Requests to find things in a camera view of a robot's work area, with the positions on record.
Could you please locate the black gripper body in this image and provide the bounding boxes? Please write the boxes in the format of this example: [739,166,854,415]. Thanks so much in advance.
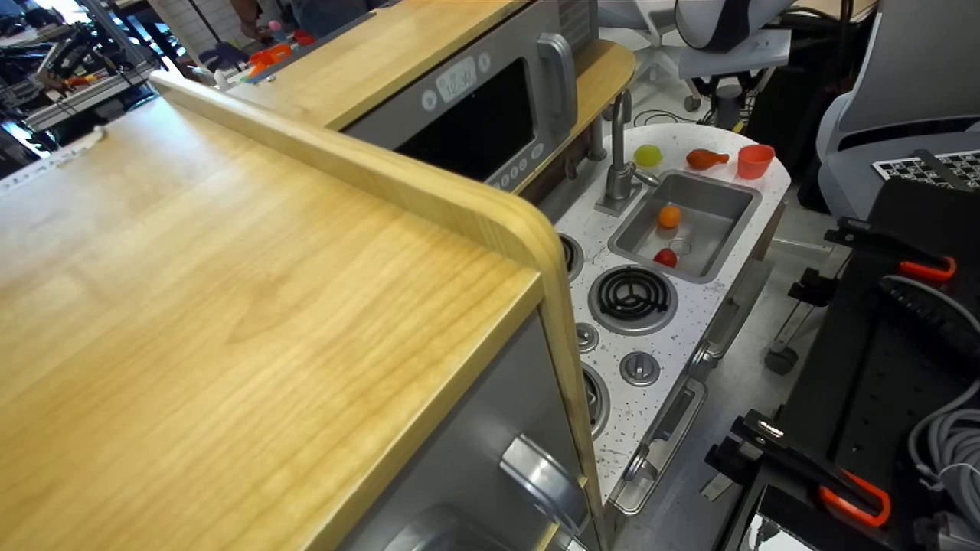
[711,70,756,105]

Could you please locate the orange toy cup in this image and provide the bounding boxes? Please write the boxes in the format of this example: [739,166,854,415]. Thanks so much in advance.
[732,142,777,184]

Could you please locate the orange toy drumstick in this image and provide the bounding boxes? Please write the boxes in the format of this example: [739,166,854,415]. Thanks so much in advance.
[683,146,732,175]

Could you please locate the black cabinet wooden top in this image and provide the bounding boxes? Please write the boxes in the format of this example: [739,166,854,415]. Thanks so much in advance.
[759,3,881,212]

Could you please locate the yellow-green toy ball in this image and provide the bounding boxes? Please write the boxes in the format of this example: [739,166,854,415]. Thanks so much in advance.
[630,142,668,171]

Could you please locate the metal toy sink basin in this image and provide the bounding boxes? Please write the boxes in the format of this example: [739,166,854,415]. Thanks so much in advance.
[605,168,762,288]

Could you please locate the gray toy faucet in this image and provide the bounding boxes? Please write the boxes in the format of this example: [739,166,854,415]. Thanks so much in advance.
[601,88,661,212]

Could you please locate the gray padded chair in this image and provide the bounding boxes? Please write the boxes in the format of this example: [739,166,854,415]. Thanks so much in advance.
[813,0,980,223]

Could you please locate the gray perforated metal plate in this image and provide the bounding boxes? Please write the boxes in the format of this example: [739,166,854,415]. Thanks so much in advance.
[870,146,980,194]

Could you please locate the black coil stove burner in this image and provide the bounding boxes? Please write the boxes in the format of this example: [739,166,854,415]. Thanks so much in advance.
[577,365,611,440]
[587,264,678,338]
[557,233,587,284]

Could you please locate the gray toy microwave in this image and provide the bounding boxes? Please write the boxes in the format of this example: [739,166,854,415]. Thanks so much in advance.
[347,0,601,197]

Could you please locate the black stand foot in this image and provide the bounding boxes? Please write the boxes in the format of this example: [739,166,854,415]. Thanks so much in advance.
[762,267,843,380]

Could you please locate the black perforated breadboard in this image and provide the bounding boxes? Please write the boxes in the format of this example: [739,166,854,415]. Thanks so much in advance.
[712,272,980,551]

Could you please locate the orange toy pieces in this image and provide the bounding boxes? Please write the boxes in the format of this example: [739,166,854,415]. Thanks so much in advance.
[244,25,324,76]

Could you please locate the wooden white toy kitchen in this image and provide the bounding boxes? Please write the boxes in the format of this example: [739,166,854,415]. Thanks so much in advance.
[0,0,792,551]

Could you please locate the black equipment rack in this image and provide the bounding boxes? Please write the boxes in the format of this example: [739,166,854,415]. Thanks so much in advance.
[0,0,166,136]

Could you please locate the gray cabinet door handle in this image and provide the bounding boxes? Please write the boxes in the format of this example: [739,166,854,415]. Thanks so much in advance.
[696,256,773,380]

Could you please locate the black clamp orange handle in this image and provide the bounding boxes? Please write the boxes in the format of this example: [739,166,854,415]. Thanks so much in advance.
[822,217,962,288]
[705,406,898,534]

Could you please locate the black ribbed tool handle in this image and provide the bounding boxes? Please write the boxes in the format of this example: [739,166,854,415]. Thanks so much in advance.
[881,272,980,365]

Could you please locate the silver oven door handle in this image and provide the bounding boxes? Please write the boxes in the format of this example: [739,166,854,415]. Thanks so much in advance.
[608,376,711,518]

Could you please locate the coiled gray cable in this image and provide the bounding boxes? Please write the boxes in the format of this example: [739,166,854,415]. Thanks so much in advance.
[903,376,980,522]

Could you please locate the silver side door handle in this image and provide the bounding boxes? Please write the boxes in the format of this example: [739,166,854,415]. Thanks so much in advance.
[497,433,595,540]

